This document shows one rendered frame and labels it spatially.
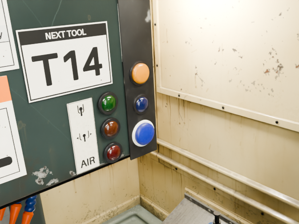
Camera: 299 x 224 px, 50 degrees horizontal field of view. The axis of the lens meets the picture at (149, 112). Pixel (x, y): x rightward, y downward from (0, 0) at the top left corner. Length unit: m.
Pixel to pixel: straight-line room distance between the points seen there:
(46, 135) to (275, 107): 0.89
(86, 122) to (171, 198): 1.39
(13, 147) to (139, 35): 0.19
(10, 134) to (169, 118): 1.22
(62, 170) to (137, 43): 0.17
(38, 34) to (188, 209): 1.34
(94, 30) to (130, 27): 0.05
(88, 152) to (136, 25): 0.16
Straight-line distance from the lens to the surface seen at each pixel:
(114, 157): 0.40
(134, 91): 0.40
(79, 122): 0.37
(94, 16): 0.36
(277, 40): 1.09
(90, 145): 0.38
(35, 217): 1.23
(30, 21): 0.33
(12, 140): 0.35
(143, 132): 0.41
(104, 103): 0.37
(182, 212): 1.58
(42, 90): 0.34
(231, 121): 1.27
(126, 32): 0.38
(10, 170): 0.36
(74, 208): 1.76
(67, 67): 0.35
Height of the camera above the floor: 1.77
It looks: 20 degrees down
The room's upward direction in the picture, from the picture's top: 3 degrees counter-clockwise
